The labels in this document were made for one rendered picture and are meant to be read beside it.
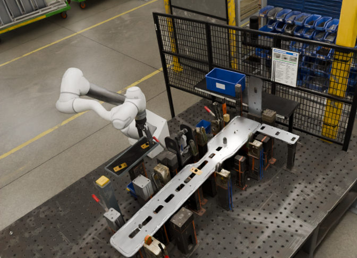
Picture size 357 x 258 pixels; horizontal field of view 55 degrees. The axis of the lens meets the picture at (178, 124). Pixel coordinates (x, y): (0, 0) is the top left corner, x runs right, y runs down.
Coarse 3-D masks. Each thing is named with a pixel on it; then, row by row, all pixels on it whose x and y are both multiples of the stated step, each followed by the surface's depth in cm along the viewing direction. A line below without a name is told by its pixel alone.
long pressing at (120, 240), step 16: (224, 128) 258; (240, 128) 256; (256, 128) 254; (208, 144) 246; (224, 144) 244; (240, 144) 242; (208, 160) 234; (224, 160) 233; (176, 176) 226; (208, 176) 223; (160, 192) 217; (176, 192) 215; (192, 192) 214; (144, 208) 209; (176, 208) 206; (128, 224) 201; (160, 224) 198; (112, 240) 194; (128, 240) 192; (128, 256) 185
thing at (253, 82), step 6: (252, 78) 248; (258, 78) 244; (252, 84) 251; (258, 84) 247; (252, 90) 254; (258, 90) 251; (252, 96) 258; (258, 96) 254; (252, 102) 261; (258, 102) 257; (252, 108) 264; (258, 108) 260; (258, 114) 264
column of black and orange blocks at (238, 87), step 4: (236, 84) 267; (240, 84) 267; (236, 88) 267; (240, 88) 266; (236, 92) 270; (240, 92) 269; (236, 96) 272; (240, 96) 271; (236, 100) 274; (240, 100) 273; (236, 104) 277; (240, 104) 276; (236, 108) 280; (240, 108) 278; (236, 112) 282; (240, 112) 280
